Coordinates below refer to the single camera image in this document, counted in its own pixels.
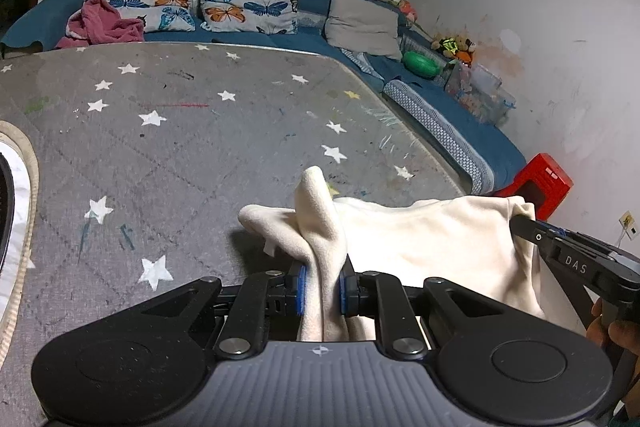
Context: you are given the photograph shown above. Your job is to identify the green round toy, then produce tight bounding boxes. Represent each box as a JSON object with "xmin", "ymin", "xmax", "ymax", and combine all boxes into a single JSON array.
[{"xmin": 402, "ymin": 51, "xmax": 442, "ymax": 79}]

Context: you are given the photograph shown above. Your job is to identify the built-in induction cooker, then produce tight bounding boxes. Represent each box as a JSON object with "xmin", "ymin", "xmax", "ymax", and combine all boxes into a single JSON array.
[{"xmin": 1, "ymin": 121, "xmax": 40, "ymax": 364}]

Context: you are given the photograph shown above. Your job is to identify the cream fleece garment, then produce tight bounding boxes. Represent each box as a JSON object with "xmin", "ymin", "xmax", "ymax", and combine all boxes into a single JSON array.
[{"xmin": 239, "ymin": 167, "xmax": 585, "ymax": 341}]

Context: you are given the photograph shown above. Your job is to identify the clear toy storage box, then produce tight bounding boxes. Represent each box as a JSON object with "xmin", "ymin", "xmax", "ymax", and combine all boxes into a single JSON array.
[{"xmin": 445, "ymin": 62, "xmax": 516, "ymax": 126}]

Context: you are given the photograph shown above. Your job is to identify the person right hand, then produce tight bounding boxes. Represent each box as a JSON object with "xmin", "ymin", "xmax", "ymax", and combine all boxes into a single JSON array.
[{"xmin": 586, "ymin": 298, "xmax": 640, "ymax": 426}]

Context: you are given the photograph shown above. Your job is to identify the yellow orange plush toys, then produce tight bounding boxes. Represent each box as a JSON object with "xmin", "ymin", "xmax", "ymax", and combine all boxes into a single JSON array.
[{"xmin": 431, "ymin": 35, "xmax": 476, "ymax": 66}]

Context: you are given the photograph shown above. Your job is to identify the wall power socket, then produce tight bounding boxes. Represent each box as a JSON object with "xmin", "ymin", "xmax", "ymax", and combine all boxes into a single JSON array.
[{"xmin": 618, "ymin": 211, "xmax": 639, "ymax": 241}]

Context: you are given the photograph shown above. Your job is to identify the grey star tablecloth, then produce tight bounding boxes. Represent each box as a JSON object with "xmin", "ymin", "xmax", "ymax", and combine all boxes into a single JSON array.
[{"xmin": 1, "ymin": 43, "xmax": 461, "ymax": 426}]

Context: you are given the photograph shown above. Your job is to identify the blue corner sofa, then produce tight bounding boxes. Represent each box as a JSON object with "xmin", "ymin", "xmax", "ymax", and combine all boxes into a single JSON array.
[{"xmin": 1, "ymin": 0, "xmax": 526, "ymax": 194}]

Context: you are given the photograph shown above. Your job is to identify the red plastic stool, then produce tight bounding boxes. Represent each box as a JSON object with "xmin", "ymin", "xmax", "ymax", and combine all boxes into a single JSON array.
[{"xmin": 495, "ymin": 153, "xmax": 574, "ymax": 221}]

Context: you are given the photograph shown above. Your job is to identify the pink cloth on sofa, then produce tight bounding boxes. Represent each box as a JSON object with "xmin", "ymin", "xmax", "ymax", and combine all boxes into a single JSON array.
[{"xmin": 55, "ymin": 0, "xmax": 144, "ymax": 49}]

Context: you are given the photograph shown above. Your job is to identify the grey cushion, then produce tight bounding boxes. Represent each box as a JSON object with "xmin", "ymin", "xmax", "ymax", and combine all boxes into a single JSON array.
[{"xmin": 324, "ymin": 0, "xmax": 401, "ymax": 61}]

